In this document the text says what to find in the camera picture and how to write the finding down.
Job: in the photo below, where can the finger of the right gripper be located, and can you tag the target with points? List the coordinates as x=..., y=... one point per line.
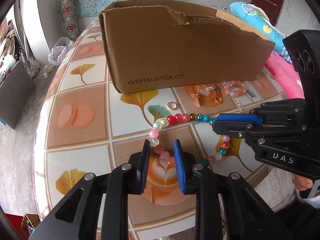
x=241, y=118
x=233, y=129

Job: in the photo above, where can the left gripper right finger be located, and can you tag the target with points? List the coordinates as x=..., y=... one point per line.
x=179, y=164

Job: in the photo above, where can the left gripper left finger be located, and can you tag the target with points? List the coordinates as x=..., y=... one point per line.
x=143, y=166

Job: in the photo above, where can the right hand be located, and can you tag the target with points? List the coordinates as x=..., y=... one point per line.
x=302, y=183

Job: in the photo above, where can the gold hoop earring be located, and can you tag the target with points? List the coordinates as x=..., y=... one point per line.
x=218, y=100

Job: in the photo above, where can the gold charm pendant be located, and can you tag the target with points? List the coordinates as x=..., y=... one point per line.
x=205, y=92

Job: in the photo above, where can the pink blanket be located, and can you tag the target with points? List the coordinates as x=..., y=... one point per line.
x=284, y=73

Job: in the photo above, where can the patterned tablecloth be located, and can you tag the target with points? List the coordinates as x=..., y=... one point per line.
x=87, y=126

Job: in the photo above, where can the blue cartoon pillow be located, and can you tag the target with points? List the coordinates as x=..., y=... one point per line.
x=257, y=18

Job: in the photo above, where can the brown cardboard box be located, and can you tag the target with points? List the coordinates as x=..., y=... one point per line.
x=153, y=44

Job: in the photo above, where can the red gift bag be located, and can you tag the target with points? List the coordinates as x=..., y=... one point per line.
x=24, y=225

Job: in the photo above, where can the white plastic bag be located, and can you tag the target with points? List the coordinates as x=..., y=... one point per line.
x=60, y=50

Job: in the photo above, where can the dark grey cabinet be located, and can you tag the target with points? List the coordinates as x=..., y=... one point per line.
x=14, y=93

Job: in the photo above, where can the rolled patterned mat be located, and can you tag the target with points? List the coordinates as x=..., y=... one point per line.
x=70, y=20

